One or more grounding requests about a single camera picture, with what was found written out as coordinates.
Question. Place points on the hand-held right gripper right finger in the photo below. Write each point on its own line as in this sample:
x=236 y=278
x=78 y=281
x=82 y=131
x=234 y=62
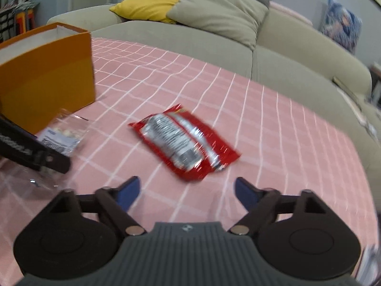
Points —
x=244 y=192

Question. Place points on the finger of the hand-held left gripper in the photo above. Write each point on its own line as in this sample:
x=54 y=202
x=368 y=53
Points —
x=53 y=161

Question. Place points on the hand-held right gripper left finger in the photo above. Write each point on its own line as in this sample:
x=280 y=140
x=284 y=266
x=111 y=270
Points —
x=129 y=190

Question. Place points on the clear packet of white balls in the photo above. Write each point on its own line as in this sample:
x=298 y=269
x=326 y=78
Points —
x=62 y=134

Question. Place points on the red snack packet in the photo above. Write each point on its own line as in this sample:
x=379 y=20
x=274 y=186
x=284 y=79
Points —
x=178 y=140

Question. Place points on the orange cardboard box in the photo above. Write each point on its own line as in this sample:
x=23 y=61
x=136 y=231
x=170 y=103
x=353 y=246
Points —
x=47 y=77

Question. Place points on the pink checked tablecloth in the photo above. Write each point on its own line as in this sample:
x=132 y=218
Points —
x=282 y=155

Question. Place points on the bookshelf with books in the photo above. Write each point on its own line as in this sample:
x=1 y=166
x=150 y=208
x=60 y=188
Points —
x=15 y=18

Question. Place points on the loose papers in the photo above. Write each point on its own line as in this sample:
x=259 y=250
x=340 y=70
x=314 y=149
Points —
x=361 y=116

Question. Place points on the dark book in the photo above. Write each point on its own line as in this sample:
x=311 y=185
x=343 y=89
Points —
x=342 y=85

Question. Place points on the beige sofa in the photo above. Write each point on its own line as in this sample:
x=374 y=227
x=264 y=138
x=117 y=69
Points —
x=208 y=44

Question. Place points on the beige pillow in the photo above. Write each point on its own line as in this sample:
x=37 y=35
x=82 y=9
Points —
x=220 y=15

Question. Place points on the yellow pillow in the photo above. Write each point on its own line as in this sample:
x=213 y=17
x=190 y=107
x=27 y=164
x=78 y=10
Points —
x=151 y=0

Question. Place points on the blue patterned cushion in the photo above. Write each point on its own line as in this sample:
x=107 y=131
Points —
x=342 y=26

